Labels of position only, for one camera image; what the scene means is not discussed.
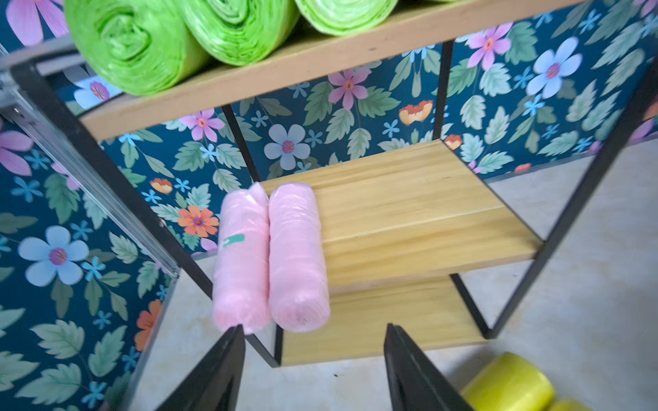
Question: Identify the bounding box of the yellow roll top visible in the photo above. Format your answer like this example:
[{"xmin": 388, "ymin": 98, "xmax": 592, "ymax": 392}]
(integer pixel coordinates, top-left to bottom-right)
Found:
[{"xmin": 461, "ymin": 352, "xmax": 556, "ymax": 410}]

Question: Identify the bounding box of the pink roll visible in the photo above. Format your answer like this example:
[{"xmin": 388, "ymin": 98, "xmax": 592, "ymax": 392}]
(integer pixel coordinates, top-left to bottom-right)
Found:
[
  {"xmin": 269, "ymin": 183, "xmax": 331, "ymax": 333},
  {"xmin": 212, "ymin": 183, "xmax": 271, "ymax": 335}
]

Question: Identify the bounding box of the yellow roll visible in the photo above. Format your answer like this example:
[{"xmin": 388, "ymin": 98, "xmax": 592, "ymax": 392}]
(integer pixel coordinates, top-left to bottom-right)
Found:
[
  {"xmin": 461, "ymin": 352, "xmax": 556, "ymax": 410},
  {"xmin": 547, "ymin": 398, "xmax": 592, "ymax": 411}
]

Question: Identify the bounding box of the green roll diagonal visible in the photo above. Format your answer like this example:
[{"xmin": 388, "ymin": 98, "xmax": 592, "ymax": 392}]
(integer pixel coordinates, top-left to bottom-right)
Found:
[{"xmin": 63, "ymin": 0, "xmax": 210, "ymax": 96}]

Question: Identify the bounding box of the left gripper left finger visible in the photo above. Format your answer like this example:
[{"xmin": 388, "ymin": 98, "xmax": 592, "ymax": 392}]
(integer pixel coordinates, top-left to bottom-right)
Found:
[{"xmin": 157, "ymin": 325, "xmax": 246, "ymax": 411}]

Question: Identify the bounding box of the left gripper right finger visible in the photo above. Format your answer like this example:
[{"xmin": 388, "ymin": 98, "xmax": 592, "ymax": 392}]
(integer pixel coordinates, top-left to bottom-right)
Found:
[{"xmin": 384, "ymin": 324, "xmax": 471, "ymax": 410}]

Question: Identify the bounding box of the wooden three-tier shelf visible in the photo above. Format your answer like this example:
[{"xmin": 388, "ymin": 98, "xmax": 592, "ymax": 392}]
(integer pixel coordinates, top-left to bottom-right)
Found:
[{"xmin": 1, "ymin": 1, "xmax": 657, "ymax": 349}]

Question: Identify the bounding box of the green roll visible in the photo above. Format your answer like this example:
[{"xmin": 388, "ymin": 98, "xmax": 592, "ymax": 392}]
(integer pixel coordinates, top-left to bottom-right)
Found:
[
  {"xmin": 178, "ymin": 0, "xmax": 300, "ymax": 66},
  {"xmin": 296, "ymin": 0, "xmax": 398, "ymax": 36}
]

